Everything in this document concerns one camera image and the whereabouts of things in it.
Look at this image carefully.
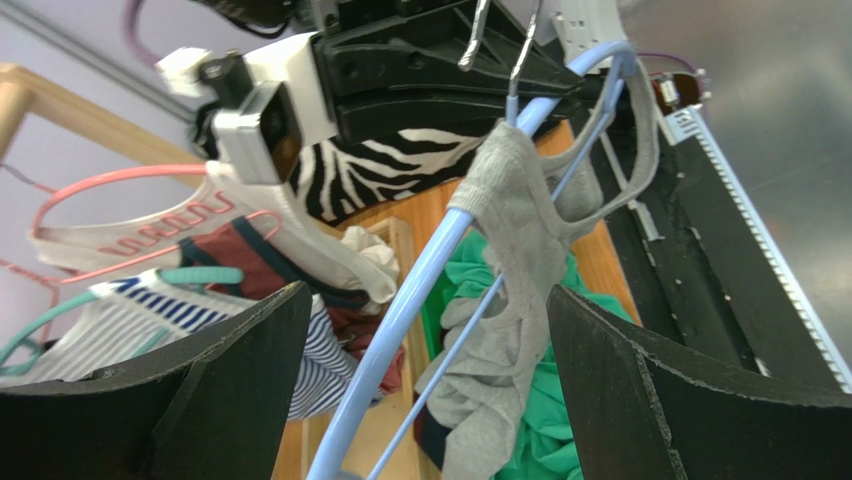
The green tank top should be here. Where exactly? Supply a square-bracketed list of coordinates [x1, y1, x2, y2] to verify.
[422, 229, 634, 480]

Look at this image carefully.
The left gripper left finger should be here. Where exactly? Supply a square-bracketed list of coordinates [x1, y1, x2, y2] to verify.
[1, 283, 312, 479]

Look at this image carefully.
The pink plastic hanger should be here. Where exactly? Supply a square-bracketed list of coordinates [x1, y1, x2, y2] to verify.
[4, 161, 290, 284]

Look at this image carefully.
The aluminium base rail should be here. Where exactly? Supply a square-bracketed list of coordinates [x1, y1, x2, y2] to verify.
[606, 107, 851, 393]

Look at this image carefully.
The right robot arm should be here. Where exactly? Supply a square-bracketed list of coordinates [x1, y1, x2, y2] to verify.
[189, 1, 626, 145]

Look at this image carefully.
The green plastic tray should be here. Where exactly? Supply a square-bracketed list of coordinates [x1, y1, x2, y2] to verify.
[421, 272, 458, 360]

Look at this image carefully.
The wooden clothes rack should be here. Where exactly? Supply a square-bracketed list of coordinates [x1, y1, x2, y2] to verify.
[0, 63, 441, 480]

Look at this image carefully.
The blue striped tank top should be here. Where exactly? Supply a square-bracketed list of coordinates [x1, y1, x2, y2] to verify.
[1, 269, 358, 420]

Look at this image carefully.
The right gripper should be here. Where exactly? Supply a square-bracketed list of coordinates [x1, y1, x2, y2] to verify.
[192, 0, 600, 144]

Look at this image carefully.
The light blue plastic hanger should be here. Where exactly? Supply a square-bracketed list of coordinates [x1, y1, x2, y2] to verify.
[307, 40, 637, 479]

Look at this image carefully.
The zebra print blanket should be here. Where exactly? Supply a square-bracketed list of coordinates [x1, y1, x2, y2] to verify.
[289, 119, 495, 226]

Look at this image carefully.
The teal plastic hanger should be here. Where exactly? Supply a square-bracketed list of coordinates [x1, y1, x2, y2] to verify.
[1, 267, 252, 384]

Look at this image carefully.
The grey tank top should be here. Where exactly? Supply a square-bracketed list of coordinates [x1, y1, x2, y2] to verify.
[417, 68, 659, 479]

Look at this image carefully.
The white tank top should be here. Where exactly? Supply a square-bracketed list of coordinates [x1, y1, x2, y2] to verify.
[29, 161, 398, 304]

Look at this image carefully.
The maroon printed tank top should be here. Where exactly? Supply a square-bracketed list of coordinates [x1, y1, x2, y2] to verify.
[179, 217, 380, 361]

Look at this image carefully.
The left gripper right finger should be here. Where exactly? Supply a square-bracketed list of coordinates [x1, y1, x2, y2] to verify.
[548, 286, 851, 479]

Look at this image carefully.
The navy maroon tank top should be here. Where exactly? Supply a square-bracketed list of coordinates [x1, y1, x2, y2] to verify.
[412, 405, 452, 470]

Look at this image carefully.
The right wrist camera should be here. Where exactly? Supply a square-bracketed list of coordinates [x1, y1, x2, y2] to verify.
[155, 32, 339, 185]

